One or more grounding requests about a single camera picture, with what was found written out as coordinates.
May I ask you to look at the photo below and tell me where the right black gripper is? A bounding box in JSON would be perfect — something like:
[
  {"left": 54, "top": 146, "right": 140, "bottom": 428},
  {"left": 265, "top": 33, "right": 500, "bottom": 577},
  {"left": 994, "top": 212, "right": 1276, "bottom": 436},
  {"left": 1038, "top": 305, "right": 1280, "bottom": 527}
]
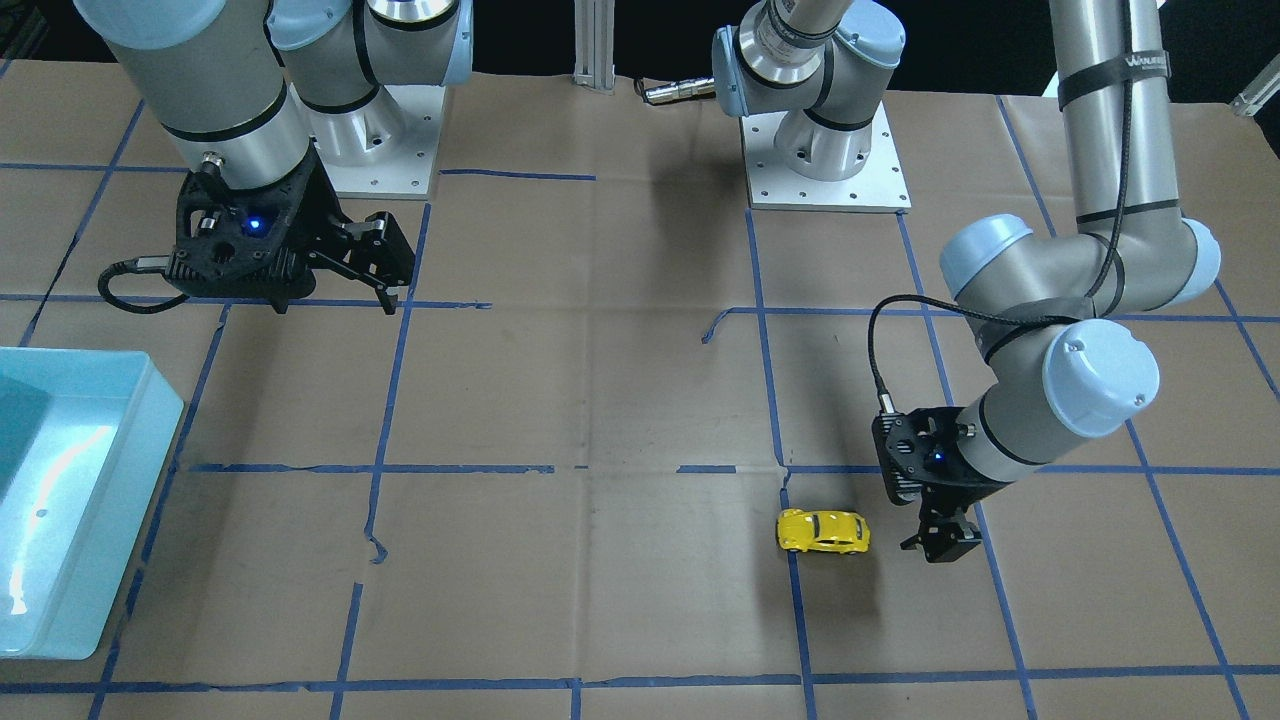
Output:
[{"left": 165, "top": 150, "right": 415, "bottom": 316}]

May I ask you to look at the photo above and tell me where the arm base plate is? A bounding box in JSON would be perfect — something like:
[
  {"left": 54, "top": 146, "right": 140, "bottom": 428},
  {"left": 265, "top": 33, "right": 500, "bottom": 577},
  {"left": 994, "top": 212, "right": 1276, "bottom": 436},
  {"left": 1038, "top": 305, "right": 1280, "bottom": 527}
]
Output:
[
  {"left": 740, "top": 104, "right": 913, "bottom": 213},
  {"left": 303, "top": 85, "right": 448, "bottom": 201}
]

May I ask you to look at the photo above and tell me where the light blue plastic bin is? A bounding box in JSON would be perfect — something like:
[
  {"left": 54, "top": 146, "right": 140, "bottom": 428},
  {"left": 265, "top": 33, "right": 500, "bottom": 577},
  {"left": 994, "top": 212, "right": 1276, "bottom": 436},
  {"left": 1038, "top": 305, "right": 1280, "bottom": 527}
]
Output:
[{"left": 1, "top": 347, "right": 184, "bottom": 660}]

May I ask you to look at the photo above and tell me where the yellow beetle toy car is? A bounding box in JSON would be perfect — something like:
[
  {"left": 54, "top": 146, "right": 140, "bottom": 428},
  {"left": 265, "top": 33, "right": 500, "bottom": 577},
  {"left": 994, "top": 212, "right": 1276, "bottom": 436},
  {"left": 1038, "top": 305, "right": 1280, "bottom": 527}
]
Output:
[{"left": 774, "top": 509, "right": 870, "bottom": 553}]

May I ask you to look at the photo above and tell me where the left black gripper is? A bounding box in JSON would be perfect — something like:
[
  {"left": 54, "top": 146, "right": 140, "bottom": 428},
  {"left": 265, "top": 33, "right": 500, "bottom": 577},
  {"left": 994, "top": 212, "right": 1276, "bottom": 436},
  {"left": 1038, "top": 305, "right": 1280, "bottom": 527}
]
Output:
[{"left": 873, "top": 406, "right": 1004, "bottom": 562}]

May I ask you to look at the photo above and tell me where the silver cable connector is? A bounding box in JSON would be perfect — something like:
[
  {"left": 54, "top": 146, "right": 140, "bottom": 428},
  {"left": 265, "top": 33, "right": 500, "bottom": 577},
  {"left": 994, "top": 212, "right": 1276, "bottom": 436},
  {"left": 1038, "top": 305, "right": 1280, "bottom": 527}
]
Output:
[{"left": 634, "top": 77, "right": 716, "bottom": 106}]

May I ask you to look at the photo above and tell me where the aluminium frame post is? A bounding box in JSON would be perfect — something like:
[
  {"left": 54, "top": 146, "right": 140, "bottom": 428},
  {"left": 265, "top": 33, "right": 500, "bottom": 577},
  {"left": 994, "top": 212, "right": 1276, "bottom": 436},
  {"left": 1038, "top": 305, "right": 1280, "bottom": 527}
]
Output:
[{"left": 572, "top": 0, "right": 616, "bottom": 95}]

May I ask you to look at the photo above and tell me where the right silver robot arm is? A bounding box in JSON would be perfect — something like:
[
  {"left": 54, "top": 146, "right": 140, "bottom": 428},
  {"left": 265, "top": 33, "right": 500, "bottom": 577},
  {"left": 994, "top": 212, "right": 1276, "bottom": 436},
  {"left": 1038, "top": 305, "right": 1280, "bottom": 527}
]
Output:
[{"left": 76, "top": 1, "right": 474, "bottom": 315}]

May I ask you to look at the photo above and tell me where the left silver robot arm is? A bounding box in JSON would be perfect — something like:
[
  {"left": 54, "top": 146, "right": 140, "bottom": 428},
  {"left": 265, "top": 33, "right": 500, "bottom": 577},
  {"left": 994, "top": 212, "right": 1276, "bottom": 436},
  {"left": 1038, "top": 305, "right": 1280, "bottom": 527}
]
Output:
[{"left": 713, "top": 1, "right": 1221, "bottom": 562}]

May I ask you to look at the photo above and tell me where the brown paper table cover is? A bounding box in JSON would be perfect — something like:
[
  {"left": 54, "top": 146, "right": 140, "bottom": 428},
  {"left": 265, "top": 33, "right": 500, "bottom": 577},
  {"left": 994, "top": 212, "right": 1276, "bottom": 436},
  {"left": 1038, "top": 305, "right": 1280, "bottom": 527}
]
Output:
[{"left": 1, "top": 61, "right": 1277, "bottom": 719}]

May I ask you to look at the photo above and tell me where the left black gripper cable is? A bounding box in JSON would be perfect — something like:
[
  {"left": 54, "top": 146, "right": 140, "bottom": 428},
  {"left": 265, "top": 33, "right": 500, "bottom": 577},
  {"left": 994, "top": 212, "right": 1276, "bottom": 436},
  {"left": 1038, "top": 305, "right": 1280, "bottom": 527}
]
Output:
[{"left": 867, "top": 20, "right": 1137, "bottom": 416}]

